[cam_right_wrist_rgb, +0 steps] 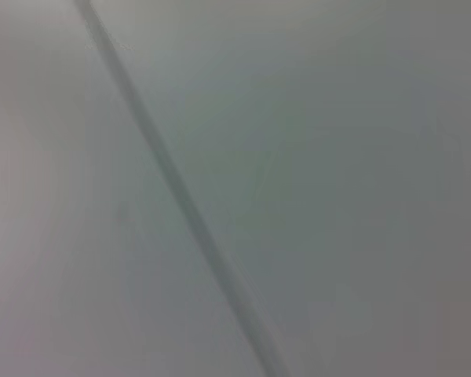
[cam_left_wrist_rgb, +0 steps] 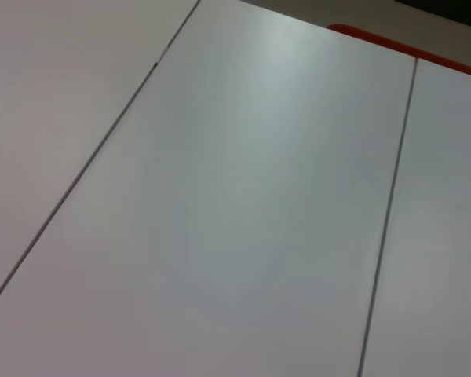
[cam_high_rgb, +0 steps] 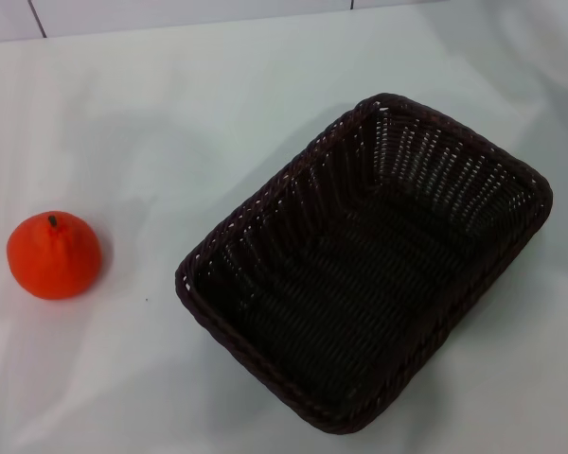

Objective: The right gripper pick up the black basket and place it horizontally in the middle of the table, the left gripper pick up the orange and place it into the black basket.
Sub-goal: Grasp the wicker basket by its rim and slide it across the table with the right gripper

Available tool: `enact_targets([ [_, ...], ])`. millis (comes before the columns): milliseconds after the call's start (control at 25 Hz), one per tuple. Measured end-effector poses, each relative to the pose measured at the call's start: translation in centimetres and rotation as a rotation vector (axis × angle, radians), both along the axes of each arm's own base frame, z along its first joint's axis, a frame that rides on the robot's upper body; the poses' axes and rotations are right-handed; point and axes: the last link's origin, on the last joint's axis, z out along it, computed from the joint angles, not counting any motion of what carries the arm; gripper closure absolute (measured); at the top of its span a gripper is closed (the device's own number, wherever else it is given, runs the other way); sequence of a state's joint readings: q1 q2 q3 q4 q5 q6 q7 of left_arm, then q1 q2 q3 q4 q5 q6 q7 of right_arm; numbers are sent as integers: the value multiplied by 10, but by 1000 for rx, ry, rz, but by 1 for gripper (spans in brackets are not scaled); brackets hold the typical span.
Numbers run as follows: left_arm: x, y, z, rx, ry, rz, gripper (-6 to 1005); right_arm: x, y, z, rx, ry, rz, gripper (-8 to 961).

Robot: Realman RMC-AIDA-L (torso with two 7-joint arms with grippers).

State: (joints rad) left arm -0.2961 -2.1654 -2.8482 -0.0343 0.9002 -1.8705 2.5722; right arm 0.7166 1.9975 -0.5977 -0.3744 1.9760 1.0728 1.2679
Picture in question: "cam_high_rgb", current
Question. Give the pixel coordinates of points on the orange toy tangerine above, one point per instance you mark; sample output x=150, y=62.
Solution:
x=52, y=260

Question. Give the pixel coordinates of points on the dark brown woven basket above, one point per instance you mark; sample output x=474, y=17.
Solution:
x=360, y=284

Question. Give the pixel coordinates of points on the white tablecloth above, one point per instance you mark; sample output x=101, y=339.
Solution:
x=123, y=142

